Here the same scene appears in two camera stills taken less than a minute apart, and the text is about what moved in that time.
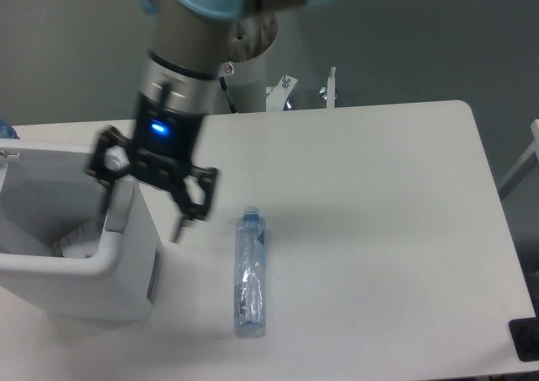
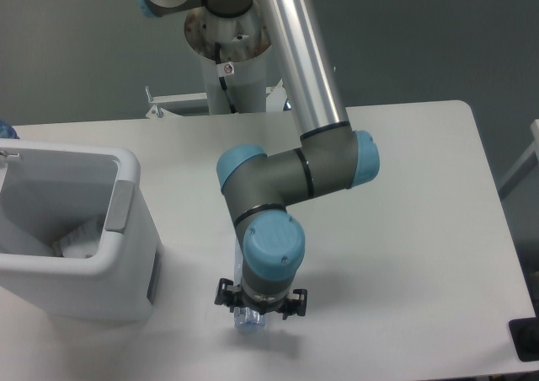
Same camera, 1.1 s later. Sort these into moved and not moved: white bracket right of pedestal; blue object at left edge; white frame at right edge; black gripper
Moved: black gripper
Not moved: white frame at right edge; blue object at left edge; white bracket right of pedestal
